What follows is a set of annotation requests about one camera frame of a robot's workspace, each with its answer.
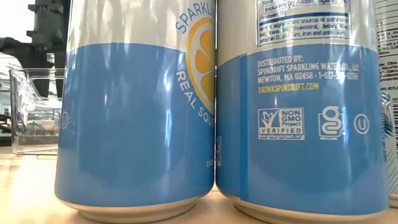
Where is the white Celsius can black top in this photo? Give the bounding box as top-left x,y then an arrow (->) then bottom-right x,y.
374,0 -> 398,208

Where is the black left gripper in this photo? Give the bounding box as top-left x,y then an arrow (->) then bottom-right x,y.
27,12 -> 72,99

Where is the blue white Spindrift can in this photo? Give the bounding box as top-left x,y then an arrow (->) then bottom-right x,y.
54,0 -> 216,224
215,0 -> 390,224

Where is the clear plastic bin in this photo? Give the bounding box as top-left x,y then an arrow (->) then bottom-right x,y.
9,68 -> 65,156

